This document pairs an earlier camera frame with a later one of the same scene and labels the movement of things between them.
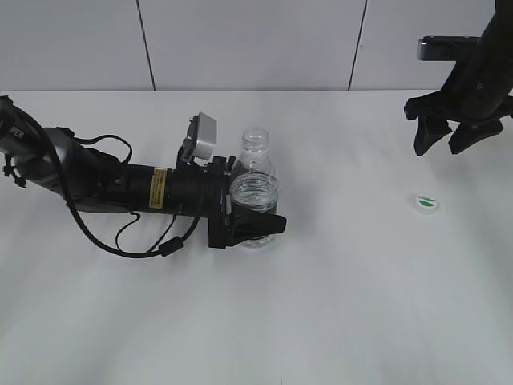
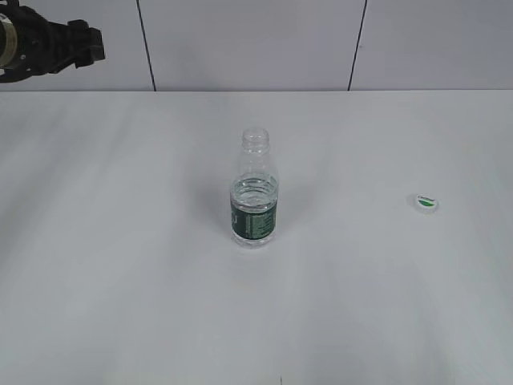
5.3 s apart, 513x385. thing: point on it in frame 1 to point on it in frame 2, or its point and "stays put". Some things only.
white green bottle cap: (426, 201) stays put
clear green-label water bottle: (256, 181) stays put
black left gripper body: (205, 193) to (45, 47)
